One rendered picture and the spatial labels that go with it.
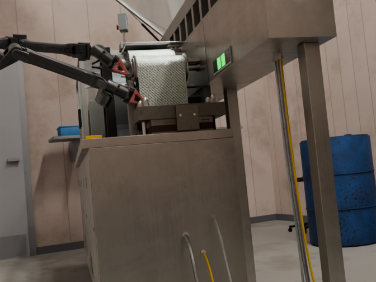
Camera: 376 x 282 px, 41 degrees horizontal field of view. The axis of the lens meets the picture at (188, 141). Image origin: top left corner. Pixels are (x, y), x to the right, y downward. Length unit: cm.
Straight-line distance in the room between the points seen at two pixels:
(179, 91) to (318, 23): 89
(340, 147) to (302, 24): 261
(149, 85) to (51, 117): 346
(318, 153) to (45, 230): 432
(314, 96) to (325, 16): 28
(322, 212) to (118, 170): 84
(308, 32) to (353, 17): 376
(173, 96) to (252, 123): 429
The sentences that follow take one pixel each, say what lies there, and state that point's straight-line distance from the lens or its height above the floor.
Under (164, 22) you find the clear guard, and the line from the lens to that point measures 333.
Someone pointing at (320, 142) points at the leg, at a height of 78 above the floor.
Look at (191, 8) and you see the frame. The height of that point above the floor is 158.
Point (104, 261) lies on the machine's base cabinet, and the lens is 213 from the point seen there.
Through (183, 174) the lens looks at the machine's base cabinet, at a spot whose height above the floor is 72.
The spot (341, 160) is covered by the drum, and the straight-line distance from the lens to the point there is 430.
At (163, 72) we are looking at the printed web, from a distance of 246.
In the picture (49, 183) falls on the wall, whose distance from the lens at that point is 575.
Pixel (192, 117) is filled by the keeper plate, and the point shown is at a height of 97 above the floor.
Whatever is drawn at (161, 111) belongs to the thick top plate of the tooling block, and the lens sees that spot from 222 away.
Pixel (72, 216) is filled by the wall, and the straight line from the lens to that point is 579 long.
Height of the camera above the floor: 72
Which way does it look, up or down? 4 degrees up
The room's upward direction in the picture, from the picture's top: 5 degrees counter-clockwise
